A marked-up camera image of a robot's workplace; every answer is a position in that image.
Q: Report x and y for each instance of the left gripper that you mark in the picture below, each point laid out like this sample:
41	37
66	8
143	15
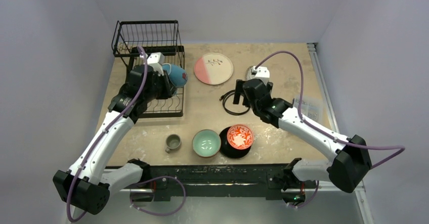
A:
169	89

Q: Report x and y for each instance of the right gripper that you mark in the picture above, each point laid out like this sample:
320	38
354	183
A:
244	91

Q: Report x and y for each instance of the blue mug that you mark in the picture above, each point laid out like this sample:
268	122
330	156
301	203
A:
176	74

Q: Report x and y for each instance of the red floral bowl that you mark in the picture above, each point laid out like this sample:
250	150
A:
240	136

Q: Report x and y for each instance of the celadon green bowl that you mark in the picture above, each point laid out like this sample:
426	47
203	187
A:
206	143

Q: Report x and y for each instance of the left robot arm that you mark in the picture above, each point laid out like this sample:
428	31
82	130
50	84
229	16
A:
85	185

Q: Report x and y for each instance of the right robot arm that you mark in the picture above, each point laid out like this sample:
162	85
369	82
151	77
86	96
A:
348	160

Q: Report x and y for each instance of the grey speckled oval dish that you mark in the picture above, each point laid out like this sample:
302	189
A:
249	71

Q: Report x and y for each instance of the pink and cream plate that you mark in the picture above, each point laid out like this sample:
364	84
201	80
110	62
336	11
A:
213	68

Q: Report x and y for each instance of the black plate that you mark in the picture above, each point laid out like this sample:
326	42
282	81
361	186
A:
227	150

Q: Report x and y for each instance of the small grey cup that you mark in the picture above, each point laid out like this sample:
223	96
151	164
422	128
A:
173	143

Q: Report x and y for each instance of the clear plastic parts box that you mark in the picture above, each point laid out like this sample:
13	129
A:
312	108

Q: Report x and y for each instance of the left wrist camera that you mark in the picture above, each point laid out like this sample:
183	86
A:
156	58

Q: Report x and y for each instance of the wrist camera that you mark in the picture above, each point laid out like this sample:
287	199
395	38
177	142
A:
262	73
156	58

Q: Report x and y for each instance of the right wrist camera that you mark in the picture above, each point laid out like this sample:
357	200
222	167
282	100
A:
262	73

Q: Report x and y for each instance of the black wire dish rack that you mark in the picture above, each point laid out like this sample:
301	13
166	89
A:
133	42

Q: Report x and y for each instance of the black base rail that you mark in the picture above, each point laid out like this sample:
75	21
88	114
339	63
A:
267	181

